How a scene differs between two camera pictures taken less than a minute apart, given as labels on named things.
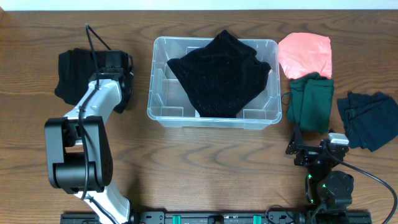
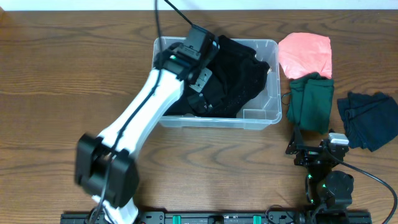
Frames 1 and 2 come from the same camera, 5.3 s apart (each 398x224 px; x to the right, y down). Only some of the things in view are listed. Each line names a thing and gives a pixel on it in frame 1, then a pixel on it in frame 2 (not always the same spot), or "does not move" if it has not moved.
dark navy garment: x=370 y=120 does not move
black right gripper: x=310 y=152 does not move
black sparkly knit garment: x=221 y=76 does not move
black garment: x=76 y=66 → x=188 y=102
